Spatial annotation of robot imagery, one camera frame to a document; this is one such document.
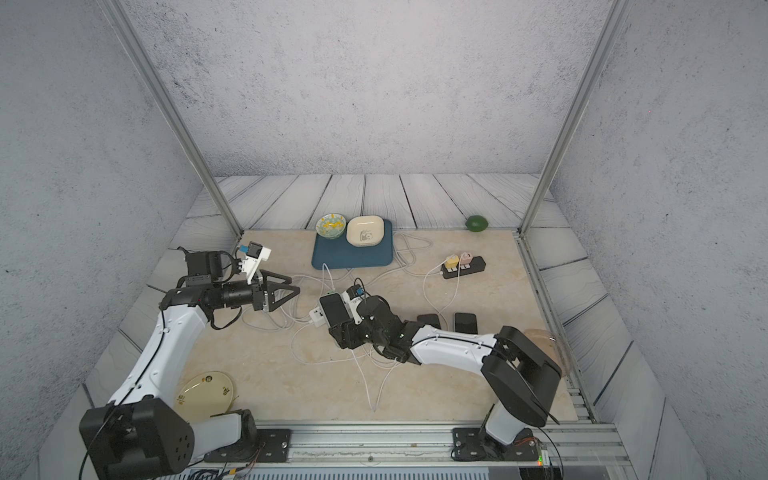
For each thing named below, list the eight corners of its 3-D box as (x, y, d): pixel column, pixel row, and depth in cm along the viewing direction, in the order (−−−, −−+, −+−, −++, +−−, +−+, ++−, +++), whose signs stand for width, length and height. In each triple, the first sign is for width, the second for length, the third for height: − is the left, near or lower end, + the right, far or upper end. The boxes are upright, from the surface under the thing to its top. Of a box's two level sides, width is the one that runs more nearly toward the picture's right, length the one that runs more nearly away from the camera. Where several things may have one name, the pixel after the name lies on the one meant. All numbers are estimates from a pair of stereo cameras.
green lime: (467, 231, 123) (468, 224, 120) (465, 221, 126) (466, 214, 123) (486, 231, 123) (488, 224, 120) (483, 221, 126) (485, 214, 123)
